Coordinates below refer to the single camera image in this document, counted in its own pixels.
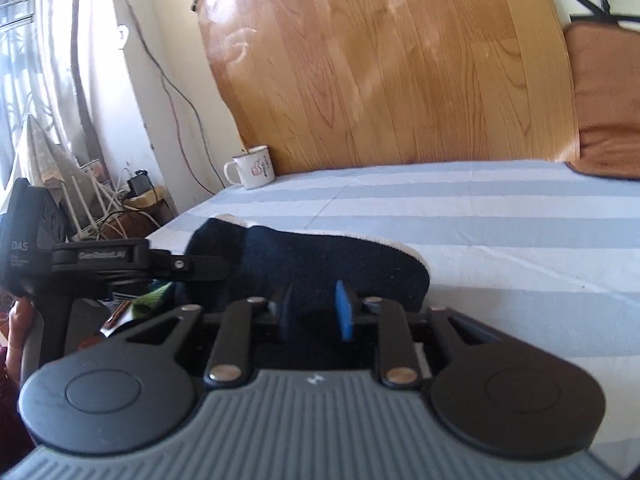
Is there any dark red cloth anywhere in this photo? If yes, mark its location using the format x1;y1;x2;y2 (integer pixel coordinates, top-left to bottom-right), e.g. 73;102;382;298
0;345;33;466

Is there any white enamel mug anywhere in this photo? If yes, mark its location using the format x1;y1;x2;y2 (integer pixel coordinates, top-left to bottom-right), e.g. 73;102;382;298
223;145;277;190

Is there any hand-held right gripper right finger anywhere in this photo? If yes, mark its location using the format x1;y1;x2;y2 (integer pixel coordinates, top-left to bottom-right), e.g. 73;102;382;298
335;280;501;389

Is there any black strap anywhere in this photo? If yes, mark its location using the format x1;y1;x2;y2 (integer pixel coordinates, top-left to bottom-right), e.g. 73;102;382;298
567;0;640;27

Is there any blue white striped bed sheet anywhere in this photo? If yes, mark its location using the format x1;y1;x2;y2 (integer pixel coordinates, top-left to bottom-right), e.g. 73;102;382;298
145;159;640;480

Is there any white drying rack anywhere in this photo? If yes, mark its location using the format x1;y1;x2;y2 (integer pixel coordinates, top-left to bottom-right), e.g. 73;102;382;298
60;159;128;242

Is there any person's left hand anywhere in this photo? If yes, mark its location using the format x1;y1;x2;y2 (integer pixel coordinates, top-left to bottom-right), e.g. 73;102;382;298
4;297;35;386

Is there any wicker basket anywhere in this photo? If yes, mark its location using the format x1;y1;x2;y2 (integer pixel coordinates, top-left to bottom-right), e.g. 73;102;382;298
122;187;167;212

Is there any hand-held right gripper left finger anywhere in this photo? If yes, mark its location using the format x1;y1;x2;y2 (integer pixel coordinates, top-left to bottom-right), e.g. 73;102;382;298
125;282;296;389

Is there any sheer white curtain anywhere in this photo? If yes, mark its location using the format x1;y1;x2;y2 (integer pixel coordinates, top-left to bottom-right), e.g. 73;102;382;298
0;0;103;191

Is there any orange cushion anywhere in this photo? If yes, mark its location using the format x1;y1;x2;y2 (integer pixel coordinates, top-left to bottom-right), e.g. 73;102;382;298
564;20;640;182

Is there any black power adapter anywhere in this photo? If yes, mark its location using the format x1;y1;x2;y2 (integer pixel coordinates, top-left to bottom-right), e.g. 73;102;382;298
126;170;157;199

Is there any green navy striped sweater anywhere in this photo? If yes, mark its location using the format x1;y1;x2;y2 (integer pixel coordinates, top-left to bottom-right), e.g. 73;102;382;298
185;216;432;356

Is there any thin cable on wall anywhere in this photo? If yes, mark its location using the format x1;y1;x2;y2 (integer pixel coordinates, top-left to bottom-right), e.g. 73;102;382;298
107;0;223;196

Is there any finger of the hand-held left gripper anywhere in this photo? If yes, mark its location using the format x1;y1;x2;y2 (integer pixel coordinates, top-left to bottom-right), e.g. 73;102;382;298
149;250;230;282

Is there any wooden headboard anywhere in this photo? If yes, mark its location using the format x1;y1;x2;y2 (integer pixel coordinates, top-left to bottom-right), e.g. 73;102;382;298
192;0;582;177

